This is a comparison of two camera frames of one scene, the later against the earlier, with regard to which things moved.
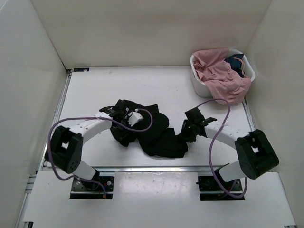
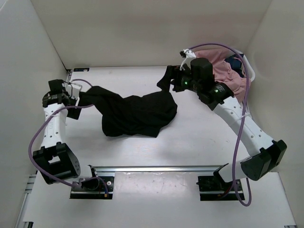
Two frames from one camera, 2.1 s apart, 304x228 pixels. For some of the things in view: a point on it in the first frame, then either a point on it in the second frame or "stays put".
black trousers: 153,133 to 134,115
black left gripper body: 124,120 to 74,113
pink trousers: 225,85 stays put
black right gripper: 183,133 to 172,73
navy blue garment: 235,61 stays put
